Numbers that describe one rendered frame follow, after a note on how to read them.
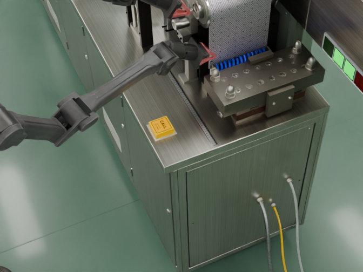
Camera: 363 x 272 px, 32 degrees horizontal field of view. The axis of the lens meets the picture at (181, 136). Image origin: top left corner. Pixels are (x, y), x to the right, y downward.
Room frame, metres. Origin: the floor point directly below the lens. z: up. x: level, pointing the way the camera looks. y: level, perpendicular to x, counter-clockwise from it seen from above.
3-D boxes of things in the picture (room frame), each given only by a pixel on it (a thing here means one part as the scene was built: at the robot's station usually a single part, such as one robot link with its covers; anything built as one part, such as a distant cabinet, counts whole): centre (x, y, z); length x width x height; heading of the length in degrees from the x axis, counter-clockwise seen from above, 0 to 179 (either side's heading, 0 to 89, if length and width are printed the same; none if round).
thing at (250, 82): (1.61, -0.30, 1.00); 0.40 x 0.16 x 0.06; 113
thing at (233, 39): (1.70, -0.22, 1.11); 0.23 x 0.01 x 0.18; 113
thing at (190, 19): (1.73, -0.03, 1.05); 0.06 x 0.05 x 0.31; 113
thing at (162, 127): (1.48, 0.07, 0.91); 0.07 x 0.07 x 0.02; 23
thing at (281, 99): (1.53, -0.35, 0.96); 0.10 x 0.03 x 0.11; 113
